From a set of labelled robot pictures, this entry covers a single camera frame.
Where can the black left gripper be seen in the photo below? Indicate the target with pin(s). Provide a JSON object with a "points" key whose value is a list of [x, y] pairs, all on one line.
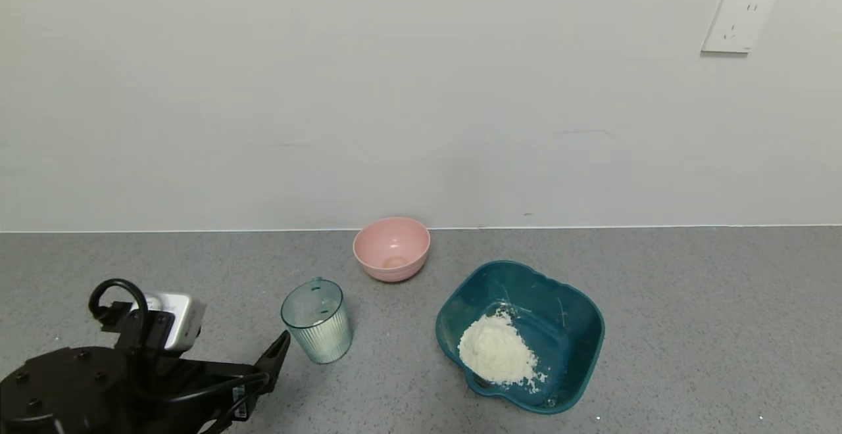
{"points": [[72, 391]]}

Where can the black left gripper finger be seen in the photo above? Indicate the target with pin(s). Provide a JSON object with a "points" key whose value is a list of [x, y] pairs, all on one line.
{"points": [[275, 355]]}

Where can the ribbed clear green cup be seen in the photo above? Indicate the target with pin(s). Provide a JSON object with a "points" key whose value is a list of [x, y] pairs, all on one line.
{"points": [[319, 335]]}

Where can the white powder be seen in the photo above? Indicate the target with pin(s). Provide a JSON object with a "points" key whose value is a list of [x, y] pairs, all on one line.
{"points": [[493, 352]]}

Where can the pink bowl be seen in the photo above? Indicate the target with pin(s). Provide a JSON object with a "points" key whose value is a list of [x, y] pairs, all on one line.
{"points": [[388, 246]]}

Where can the teal square plastic basin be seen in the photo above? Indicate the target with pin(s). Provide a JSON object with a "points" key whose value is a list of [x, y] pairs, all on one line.
{"points": [[566, 329]]}

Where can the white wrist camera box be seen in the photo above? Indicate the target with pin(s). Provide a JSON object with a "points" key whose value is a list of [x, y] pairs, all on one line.
{"points": [[184, 319]]}

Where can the white wall power outlet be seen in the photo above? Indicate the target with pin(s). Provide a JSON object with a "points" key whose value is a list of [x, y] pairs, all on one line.
{"points": [[737, 23]]}

